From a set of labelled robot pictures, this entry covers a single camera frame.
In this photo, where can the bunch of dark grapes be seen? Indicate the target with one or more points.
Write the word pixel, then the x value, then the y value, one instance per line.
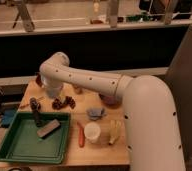
pixel 58 104

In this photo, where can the purple bowl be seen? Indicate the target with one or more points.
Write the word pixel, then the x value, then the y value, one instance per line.
pixel 108 100

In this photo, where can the grey rectangular block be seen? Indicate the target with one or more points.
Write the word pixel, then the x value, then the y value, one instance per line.
pixel 48 128

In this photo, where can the white cup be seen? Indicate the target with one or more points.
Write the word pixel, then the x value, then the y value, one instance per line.
pixel 92 132

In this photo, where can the orange carrot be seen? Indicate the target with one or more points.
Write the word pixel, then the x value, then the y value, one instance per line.
pixel 81 140

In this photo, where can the orange fruit on cup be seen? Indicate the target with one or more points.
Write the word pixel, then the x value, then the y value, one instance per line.
pixel 77 89

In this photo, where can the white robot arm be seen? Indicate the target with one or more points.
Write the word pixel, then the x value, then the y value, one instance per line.
pixel 151 123

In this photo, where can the wooden table board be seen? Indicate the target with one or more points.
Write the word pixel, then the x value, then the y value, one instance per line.
pixel 95 154

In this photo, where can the green plastic tray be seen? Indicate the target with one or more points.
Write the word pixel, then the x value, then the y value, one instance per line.
pixel 22 144

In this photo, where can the blue box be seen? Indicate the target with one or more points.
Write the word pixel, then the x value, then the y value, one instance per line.
pixel 7 117

